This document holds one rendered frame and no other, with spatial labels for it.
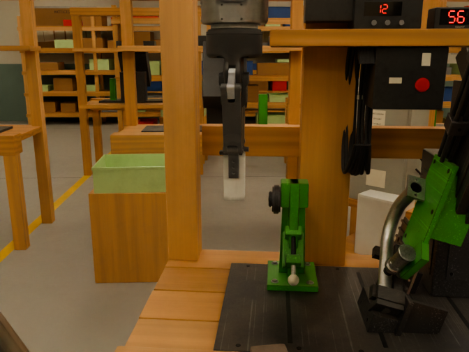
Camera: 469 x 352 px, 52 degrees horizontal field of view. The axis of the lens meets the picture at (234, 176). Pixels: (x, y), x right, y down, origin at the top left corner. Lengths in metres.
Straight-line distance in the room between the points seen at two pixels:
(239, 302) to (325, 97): 0.58
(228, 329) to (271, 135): 0.60
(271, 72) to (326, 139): 6.68
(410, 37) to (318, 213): 0.53
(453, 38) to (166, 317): 0.94
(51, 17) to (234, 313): 10.67
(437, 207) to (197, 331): 0.58
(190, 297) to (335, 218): 0.47
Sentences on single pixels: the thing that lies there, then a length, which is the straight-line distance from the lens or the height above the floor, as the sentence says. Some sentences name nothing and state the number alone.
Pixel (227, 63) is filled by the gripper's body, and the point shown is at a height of 1.47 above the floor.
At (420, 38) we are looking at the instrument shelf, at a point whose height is 1.52.
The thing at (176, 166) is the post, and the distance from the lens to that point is 1.38.
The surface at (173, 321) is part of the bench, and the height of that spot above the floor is 0.88.
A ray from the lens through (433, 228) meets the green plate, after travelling 1.06.
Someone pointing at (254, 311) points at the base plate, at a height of 0.90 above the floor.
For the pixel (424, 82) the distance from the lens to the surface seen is 1.26.
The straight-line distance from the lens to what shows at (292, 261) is 1.21.
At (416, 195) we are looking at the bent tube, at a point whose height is 1.19.
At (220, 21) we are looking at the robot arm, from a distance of 0.63.
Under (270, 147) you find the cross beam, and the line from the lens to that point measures 1.43.
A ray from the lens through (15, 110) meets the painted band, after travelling 11.95.
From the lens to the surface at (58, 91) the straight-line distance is 10.92.
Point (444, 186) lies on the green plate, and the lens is 1.04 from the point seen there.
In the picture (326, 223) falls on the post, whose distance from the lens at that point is 1.41.
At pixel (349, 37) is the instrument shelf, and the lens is 1.21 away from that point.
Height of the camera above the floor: 1.49
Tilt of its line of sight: 14 degrees down
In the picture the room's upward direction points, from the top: straight up
